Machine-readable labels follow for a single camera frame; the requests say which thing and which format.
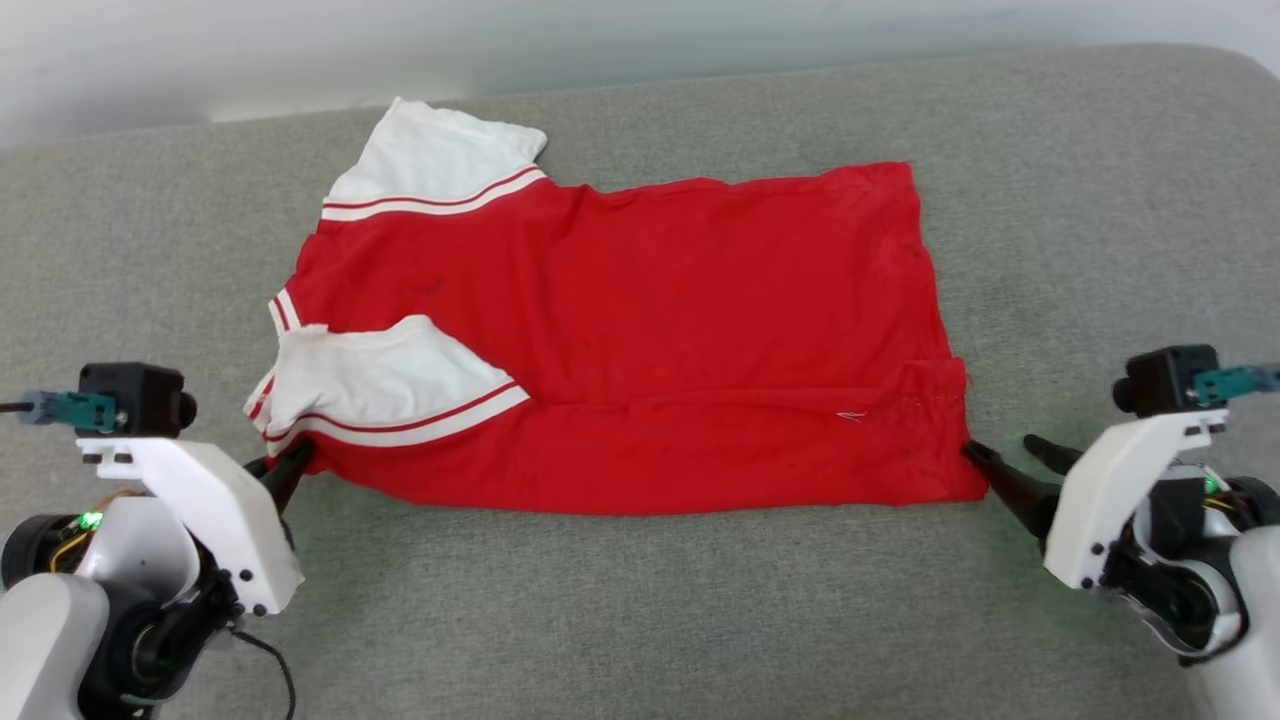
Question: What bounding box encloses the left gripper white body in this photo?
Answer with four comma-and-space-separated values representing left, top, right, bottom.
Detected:
76, 436, 305, 617

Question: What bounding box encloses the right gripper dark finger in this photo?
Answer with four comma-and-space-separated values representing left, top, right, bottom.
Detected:
1022, 432, 1087, 477
961, 440, 1063, 546

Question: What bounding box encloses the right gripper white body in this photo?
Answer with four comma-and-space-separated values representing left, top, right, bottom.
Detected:
1042, 408, 1233, 591

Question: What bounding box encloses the red white striped garment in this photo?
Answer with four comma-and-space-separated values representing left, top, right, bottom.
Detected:
243, 97, 991, 517

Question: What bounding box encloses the thin black cable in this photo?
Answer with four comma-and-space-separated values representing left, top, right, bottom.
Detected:
228, 624, 298, 720

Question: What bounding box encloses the right camera teal cable plug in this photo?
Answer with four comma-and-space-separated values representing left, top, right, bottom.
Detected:
1192, 364, 1280, 408

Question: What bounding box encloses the camera teal cable plug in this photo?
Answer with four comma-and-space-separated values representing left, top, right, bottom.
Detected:
0, 389, 129, 431
1192, 364, 1280, 408

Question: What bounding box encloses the left camera teal cable plug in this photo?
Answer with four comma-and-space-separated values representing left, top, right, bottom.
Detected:
0, 389, 129, 431

